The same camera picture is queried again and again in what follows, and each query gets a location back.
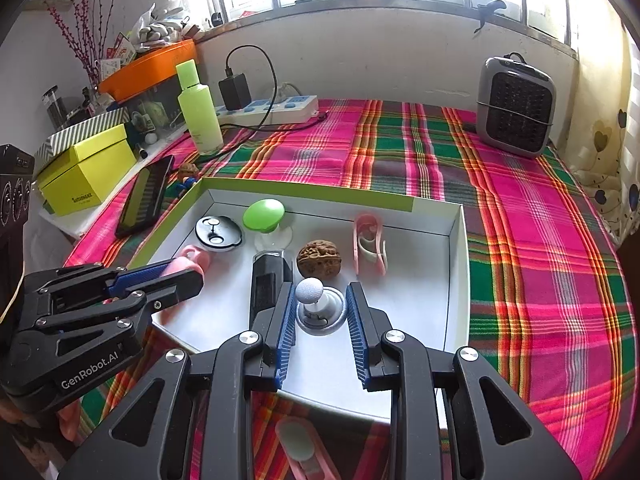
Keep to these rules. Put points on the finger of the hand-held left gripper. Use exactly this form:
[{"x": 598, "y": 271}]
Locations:
[
  {"x": 165, "y": 300},
  {"x": 145, "y": 272}
]

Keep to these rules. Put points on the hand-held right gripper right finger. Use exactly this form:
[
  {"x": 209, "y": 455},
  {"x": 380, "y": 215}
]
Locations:
[{"x": 356, "y": 330}]

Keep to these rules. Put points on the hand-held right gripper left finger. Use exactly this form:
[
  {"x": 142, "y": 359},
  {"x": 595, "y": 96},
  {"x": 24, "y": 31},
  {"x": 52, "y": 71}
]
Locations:
[{"x": 286, "y": 330}]

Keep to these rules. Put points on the white ball-top knob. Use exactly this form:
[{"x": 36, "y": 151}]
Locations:
[{"x": 310, "y": 292}]

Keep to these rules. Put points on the pink holder with white wheel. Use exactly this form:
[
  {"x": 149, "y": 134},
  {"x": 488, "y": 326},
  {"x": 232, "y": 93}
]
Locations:
[{"x": 195, "y": 257}]

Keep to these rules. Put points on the black rectangular device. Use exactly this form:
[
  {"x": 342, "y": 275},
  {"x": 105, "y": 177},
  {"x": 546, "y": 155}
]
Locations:
[{"x": 270, "y": 280}]

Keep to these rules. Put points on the green and white cardboard box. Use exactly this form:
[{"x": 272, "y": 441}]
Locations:
[{"x": 410, "y": 320}]

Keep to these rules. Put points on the pink and grey clip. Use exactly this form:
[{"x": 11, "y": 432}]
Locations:
[{"x": 370, "y": 245}]

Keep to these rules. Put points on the green mushroom-shaped suction holder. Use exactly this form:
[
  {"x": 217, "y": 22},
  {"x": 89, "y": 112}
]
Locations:
[{"x": 262, "y": 212}]

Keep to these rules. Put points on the person's left hand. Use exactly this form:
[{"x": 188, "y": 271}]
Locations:
[{"x": 70, "y": 422}]

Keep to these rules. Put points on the black smartphone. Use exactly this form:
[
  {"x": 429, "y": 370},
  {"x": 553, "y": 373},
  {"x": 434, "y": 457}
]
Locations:
[{"x": 145, "y": 195}]

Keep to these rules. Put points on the brown walnut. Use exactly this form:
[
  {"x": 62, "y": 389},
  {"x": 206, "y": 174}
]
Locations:
[{"x": 320, "y": 257}]

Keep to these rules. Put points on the round silver and black cap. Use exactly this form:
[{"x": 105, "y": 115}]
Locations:
[{"x": 217, "y": 232}]

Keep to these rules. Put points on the small toy figure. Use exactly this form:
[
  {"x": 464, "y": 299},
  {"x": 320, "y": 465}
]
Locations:
[{"x": 187, "y": 180}]

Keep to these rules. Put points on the yellow-green cardboard box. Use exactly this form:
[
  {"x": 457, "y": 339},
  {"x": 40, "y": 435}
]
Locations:
[{"x": 85, "y": 175}]

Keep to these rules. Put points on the pink clip with grey pad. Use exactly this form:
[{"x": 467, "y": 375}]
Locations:
[{"x": 305, "y": 447}]

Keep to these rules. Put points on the striped grey and white box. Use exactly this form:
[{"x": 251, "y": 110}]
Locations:
[{"x": 80, "y": 130}]

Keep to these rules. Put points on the black speaker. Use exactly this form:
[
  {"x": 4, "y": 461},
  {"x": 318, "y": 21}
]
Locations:
[{"x": 15, "y": 185}]

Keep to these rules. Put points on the glass tank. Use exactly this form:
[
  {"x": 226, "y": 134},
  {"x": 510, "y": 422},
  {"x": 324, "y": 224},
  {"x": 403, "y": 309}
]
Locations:
[{"x": 160, "y": 107}]

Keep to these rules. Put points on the light green plastic bottle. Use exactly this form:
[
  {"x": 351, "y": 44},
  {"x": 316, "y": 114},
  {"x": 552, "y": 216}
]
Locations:
[{"x": 200, "y": 110}]

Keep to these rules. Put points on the pink and green plaid blanket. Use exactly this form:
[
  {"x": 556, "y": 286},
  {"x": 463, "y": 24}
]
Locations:
[{"x": 525, "y": 260}]

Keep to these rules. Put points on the dark glass jar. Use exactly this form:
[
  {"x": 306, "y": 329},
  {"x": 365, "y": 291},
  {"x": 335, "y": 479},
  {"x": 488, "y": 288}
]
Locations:
[{"x": 54, "y": 107}]

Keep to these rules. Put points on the black charger plug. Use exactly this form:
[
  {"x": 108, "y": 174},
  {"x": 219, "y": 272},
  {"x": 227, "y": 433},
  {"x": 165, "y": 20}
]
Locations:
[{"x": 235, "y": 91}]

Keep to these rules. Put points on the white and blue power strip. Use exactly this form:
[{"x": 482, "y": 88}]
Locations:
[{"x": 285, "y": 107}]

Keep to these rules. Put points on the white crumpled gloves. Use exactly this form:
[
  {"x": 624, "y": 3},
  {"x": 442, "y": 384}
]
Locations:
[{"x": 160, "y": 25}]

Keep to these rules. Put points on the dried red flower branches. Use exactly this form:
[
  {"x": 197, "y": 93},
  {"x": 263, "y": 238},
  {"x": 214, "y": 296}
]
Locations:
[{"x": 87, "y": 25}]

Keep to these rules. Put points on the grey portable heater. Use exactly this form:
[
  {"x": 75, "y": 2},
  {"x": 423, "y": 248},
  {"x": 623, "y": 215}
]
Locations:
[{"x": 517, "y": 107}]

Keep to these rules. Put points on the heart-patterned curtain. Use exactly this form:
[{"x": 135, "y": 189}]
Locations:
[{"x": 610, "y": 170}]

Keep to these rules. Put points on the black window latch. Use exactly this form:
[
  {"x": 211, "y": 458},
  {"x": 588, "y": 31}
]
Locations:
[{"x": 490, "y": 10}]

